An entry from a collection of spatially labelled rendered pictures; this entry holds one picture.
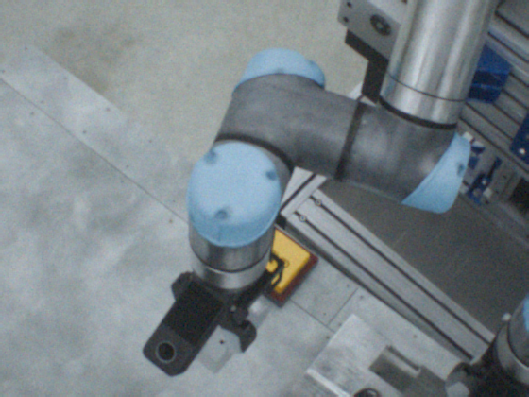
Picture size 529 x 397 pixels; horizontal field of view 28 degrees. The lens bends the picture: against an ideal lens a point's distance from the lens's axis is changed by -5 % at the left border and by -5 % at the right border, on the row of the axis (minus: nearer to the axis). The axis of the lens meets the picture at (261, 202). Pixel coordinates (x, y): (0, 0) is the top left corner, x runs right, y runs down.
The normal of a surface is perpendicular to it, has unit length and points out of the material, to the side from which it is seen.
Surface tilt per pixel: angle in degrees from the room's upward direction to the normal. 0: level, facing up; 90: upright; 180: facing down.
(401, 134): 49
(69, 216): 0
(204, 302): 29
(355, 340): 0
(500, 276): 0
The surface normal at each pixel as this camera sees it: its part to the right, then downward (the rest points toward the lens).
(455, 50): 0.22, 0.44
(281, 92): 0.12, -0.44
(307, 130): -0.15, 0.15
